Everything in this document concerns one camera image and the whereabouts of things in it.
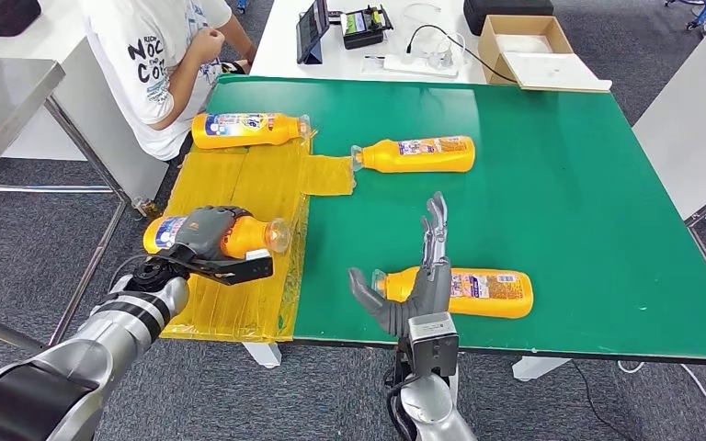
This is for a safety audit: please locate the white power strip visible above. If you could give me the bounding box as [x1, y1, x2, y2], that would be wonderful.
[360, 51, 461, 79]

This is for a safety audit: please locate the black tablet on stand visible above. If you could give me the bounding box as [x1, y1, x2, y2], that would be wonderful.
[295, 0, 331, 65]

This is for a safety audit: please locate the white floor cable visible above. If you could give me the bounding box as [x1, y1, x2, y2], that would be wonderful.
[616, 362, 706, 416]

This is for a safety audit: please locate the open cardboard box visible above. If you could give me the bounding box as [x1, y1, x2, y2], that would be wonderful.
[477, 14, 614, 95]

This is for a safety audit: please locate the person's right hand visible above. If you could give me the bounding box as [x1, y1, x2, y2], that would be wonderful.
[188, 26, 226, 62]

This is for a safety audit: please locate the black bag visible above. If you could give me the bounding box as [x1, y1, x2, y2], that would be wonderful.
[0, 0, 42, 45]

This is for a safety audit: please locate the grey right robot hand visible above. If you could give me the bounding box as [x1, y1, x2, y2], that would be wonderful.
[347, 191, 453, 339]

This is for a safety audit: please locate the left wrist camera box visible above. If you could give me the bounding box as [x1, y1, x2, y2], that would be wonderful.
[215, 246, 276, 288]

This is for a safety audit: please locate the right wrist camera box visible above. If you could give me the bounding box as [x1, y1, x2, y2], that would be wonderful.
[407, 311, 461, 379]

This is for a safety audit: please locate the steel table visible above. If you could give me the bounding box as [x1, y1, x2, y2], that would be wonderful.
[0, 56, 131, 355]

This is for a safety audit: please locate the white table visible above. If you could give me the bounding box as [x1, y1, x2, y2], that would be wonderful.
[245, 0, 492, 86]
[0, 0, 170, 203]
[630, 8, 706, 321]

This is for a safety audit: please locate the green topped table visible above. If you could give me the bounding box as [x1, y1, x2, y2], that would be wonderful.
[159, 73, 706, 383]

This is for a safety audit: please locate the black power cable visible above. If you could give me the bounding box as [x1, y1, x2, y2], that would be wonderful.
[404, 24, 519, 86]

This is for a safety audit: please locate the black floor cable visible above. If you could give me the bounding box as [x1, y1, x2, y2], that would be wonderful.
[570, 362, 630, 441]

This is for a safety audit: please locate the black case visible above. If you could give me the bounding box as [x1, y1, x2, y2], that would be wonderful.
[462, 0, 555, 37]

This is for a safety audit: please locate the yellow plastic film sheet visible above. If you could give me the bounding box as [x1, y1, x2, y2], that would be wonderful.
[159, 124, 356, 344]

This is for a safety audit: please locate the orange bottle with clear cap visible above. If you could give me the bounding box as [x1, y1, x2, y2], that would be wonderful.
[350, 134, 478, 175]
[372, 266, 536, 320]
[190, 111, 313, 152]
[142, 209, 292, 261]

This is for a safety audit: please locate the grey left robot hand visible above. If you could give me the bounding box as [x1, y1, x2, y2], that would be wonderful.
[176, 205, 255, 263]

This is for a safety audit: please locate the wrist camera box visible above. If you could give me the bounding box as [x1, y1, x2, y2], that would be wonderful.
[215, 246, 276, 288]
[407, 311, 461, 379]

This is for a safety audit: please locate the black handheld device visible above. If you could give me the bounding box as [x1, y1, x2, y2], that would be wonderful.
[339, 5, 394, 51]

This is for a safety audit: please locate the person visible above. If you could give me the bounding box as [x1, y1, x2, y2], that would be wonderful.
[78, 0, 258, 163]

